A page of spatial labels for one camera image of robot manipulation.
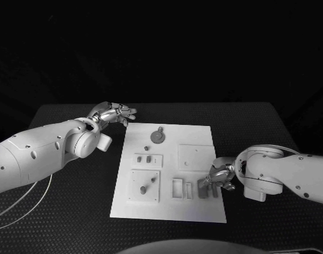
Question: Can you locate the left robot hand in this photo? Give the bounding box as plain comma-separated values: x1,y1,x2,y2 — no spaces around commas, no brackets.
87,101,139,128

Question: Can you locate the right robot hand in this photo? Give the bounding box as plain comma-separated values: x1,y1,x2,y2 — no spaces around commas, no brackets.
205,156,237,192

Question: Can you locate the white task board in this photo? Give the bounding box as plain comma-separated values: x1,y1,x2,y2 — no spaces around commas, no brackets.
110,122,228,224

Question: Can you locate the wide grey block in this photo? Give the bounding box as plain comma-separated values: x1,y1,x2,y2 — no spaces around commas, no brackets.
198,178,211,199

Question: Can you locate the grey gear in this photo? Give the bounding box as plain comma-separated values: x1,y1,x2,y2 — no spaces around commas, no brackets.
150,131,166,143

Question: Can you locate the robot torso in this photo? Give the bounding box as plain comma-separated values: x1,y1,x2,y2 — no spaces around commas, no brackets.
117,239,268,254

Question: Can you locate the white cable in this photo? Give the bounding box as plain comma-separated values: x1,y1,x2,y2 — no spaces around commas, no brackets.
0,181,41,229
0,174,54,233
260,144,302,155

